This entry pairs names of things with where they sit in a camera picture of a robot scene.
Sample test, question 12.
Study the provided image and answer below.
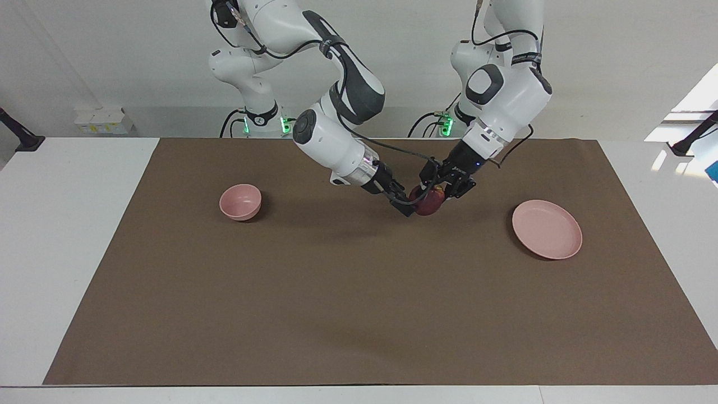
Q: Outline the pink bowl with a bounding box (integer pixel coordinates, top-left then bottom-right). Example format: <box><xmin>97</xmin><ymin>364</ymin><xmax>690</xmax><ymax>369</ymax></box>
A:
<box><xmin>219</xmin><ymin>183</ymin><xmax>263</xmax><ymax>222</ymax></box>

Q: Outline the black base cable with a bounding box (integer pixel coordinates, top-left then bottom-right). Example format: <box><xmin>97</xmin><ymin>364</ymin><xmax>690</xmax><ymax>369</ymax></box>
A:
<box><xmin>219</xmin><ymin>108</ymin><xmax>247</xmax><ymax>139</ymax></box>
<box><xmin>407</xmin><ymin>93</ymin><xmax>462</xmax><ymax>139</ymax></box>

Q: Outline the white box with labels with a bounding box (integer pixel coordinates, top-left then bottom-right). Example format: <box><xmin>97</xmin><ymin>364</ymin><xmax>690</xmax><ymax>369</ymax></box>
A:
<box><xmin>74</xmin><ymin>107</ymin><xmax>135</xmax><ymax>136</ymax></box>

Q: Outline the black right base cable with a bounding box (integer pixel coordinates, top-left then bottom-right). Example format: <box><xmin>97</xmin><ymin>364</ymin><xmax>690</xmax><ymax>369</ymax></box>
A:
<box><xmin>219</xmin><ymin>108</ymin><xmax>247</xmax><ymax>139</ymax></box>

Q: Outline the brown table mat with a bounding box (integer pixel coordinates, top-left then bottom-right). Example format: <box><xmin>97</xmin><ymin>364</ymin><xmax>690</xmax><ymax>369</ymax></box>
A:
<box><xmin>43</xmin><ymin>137</ymin><xmax>718</xmax><ymax>387</ymax></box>

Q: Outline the pink plate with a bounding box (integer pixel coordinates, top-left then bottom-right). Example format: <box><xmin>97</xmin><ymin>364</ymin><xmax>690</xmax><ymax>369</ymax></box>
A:
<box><xmin>512</xmin><ymin>199</ymin><xmax>583</xmax><ymax>260</ymax></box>

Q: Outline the black left base cable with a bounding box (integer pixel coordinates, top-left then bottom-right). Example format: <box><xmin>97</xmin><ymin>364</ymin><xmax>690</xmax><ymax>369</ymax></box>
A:
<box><xmin>407</xmin><ymin>93</ymin><xmax>462</xmax><ymax>139</ymax></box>

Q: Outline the dark red apple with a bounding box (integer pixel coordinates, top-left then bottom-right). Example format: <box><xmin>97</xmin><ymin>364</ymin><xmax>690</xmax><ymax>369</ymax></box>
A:
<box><xmin>408</xmin><ymin>184</ymin><xmax>447</xmax><ymax>217</ymax></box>

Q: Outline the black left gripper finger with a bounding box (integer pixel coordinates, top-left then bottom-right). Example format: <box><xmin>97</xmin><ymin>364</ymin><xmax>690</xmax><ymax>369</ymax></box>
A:
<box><xmin>444</xmin><ymin>178</ymin><xmax>477</xmax><ymax>200</ymax></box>
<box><xmin>420</xmin><ymin>160</ymin><xmax>444</xmax><ymax>191</ymax></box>

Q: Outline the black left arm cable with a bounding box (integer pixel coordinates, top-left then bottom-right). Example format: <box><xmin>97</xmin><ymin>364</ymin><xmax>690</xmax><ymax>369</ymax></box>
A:
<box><xmin>471</xmin><ymin>0</ymin><xmax>547</xmax><ymax>169</ymax></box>

